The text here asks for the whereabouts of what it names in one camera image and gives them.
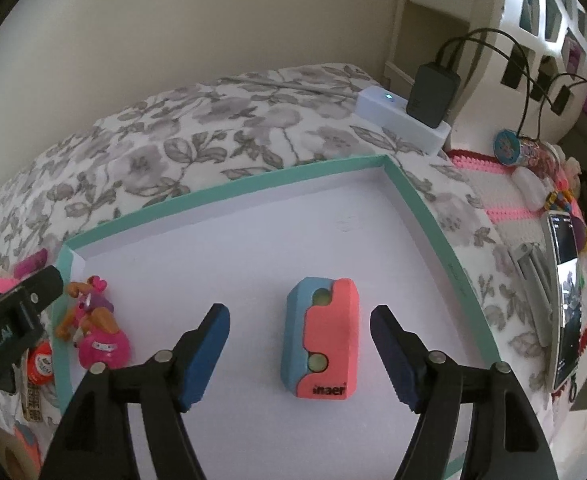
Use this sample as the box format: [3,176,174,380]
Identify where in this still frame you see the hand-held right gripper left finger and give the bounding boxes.
[38,302,231,480]

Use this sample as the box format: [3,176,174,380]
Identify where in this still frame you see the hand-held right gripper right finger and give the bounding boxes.
[370,304,559,480]

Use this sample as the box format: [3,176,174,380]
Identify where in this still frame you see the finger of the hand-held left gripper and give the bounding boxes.
[0,265,65,332]

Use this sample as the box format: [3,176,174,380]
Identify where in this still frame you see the orange and blue packet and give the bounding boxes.
[280,276,360,402]

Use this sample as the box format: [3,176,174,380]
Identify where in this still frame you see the pink dog toy figure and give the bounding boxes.
[56,275,130,372]

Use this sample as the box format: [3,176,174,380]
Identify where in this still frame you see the teal cardboard box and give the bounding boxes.
[53,154,499,480]

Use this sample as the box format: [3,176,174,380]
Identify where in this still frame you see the purple lighter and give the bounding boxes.
[13,250,49,279]

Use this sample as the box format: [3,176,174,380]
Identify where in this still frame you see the red white round toy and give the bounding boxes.
[27,340,54,386]

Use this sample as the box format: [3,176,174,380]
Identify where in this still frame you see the yellow patterned tag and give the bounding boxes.
[22,360,44,423]

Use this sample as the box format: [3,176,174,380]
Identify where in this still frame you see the orange tape roll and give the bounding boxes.
[3,422,41,480]

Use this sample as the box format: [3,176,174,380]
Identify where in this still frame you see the silver phone stand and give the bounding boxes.
[508,242,557,343]

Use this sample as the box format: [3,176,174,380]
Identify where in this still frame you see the smartphone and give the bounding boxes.
[543,210,587,392]

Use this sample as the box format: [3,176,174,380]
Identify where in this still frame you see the white small case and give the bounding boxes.
[512,166,549,209]

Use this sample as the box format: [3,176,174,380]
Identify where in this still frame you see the floral grey white blanket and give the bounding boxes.
[0,63,569,480]

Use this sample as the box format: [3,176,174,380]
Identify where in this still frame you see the round blue tin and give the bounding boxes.
[493,129,521,166]

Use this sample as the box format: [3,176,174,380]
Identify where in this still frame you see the white power device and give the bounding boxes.
[356,86,451,156]

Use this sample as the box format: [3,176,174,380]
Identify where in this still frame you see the colourful sprinkles tube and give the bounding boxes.
[519,137,557,171]

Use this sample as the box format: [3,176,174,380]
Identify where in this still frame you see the black charger adapter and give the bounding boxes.
[406,62,461,129]

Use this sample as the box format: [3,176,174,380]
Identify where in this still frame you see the white wooden shelf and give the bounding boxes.
[383,0,507,92]

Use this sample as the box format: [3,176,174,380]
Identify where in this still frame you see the white lattice basket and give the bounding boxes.
[473,0,587,146]

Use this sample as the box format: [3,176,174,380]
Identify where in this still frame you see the colourful bead bracelet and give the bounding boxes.
[546,187,581,218]

